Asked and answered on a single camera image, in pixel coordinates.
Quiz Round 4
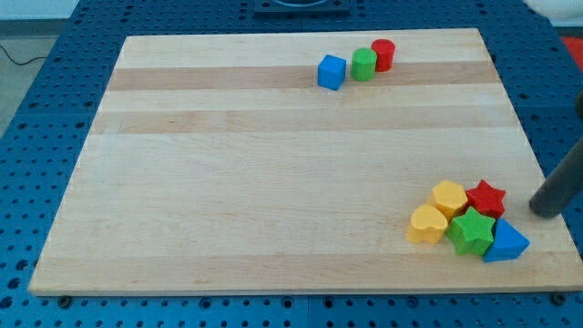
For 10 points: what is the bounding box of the blue triangle block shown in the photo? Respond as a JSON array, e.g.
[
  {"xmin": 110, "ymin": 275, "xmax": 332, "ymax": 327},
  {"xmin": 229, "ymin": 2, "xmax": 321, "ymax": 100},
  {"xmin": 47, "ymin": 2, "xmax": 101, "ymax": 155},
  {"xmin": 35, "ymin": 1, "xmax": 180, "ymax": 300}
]
[{"xmin": 483, "ymin": 218, "xmax": 530, "ymax": 262}]

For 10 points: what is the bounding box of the black cable on floor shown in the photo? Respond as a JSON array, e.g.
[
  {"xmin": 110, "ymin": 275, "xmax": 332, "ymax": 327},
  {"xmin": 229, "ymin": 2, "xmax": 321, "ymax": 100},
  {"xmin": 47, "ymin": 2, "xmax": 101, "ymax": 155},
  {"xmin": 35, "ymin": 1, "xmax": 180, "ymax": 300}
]
[{"xmin": 0, "ymin": 44, "xmax": 49, "ymax": 67}]

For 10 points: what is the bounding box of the green cylinder block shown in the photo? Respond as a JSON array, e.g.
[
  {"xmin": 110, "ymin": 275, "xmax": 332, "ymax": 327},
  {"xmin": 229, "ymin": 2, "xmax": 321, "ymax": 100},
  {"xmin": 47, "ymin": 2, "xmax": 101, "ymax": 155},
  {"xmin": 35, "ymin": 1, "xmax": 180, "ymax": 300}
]
[{"xmin": 351, "ymin": 47, "xmax": 377, "ymax": 82}]

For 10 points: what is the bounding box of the wooden board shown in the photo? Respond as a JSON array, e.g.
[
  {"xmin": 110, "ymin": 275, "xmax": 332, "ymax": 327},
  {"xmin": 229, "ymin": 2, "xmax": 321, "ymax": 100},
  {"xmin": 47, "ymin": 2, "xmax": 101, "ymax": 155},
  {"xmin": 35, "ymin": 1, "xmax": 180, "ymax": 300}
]
[{"xmin": 29, "ymin": 28, "xmax": 582, "ymax": 296}]

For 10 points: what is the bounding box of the blue cube block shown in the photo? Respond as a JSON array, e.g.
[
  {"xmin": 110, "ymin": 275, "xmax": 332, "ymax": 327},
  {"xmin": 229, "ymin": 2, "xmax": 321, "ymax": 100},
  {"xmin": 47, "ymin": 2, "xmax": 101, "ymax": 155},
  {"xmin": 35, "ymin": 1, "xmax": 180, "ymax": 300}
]
[{"xmin": 317, "ymin": 55, "xmax": 346, "ymax": 91}]

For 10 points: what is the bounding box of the yellow hexagon block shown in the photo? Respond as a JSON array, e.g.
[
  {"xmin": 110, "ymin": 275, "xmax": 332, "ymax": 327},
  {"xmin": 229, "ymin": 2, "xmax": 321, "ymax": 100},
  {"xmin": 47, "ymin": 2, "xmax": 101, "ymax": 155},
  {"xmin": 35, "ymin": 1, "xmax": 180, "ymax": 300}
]
[{"xmin": 427, "ymin": 180, "xmax": 468, "ymax": 221}]

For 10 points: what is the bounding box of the yellow heart block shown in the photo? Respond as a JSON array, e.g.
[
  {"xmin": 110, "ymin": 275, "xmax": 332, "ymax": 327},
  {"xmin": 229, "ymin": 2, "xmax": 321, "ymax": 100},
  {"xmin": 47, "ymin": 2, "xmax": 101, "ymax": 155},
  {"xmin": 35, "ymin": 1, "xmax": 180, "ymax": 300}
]
[{"xmin": 405, "ymin": 204, "xmax": 449, "ymax": 243}]

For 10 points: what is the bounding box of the green star block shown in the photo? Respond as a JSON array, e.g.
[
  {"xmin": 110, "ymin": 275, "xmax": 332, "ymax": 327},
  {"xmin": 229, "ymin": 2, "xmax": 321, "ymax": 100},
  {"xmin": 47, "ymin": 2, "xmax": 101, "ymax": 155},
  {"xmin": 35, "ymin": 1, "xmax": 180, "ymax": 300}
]
[{"xmin": 445, "ymin": 207, "xmax": 496, "ymax": 256}]

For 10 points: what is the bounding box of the red star block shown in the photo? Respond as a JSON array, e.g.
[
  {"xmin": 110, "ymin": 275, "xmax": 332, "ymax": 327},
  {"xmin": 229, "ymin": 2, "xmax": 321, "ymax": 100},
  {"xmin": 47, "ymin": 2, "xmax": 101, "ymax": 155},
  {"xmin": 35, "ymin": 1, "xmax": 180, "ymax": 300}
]
[{"xmin": 465, "ymin": 179, "xmax": 506, "ymax": 219}]

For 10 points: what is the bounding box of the red cylinder block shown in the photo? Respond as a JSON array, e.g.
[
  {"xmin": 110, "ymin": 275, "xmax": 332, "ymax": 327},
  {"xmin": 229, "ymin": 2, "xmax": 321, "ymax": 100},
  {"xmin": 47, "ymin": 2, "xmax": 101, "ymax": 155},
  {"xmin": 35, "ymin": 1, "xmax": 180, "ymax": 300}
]
[{"xmin": 371, "ymin": 38, "xmax": 396, "ymax": 72}]

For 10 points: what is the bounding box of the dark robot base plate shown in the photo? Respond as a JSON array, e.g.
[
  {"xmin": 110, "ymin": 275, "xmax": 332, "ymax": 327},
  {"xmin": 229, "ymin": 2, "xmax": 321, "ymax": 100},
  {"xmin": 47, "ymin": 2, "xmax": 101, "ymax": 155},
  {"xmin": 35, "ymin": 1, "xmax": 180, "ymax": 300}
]
[{"xmin": 251, "ymin": 0, "xmax": 352, "ymax": 16}]

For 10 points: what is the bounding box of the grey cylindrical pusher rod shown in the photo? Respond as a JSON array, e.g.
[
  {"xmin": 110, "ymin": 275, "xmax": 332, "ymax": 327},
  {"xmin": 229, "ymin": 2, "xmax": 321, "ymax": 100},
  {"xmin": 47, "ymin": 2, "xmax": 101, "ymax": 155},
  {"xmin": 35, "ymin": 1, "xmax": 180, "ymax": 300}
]
[{"xmin": 528, "ymin": 138, "xmax": 582, "ymax": 219}]

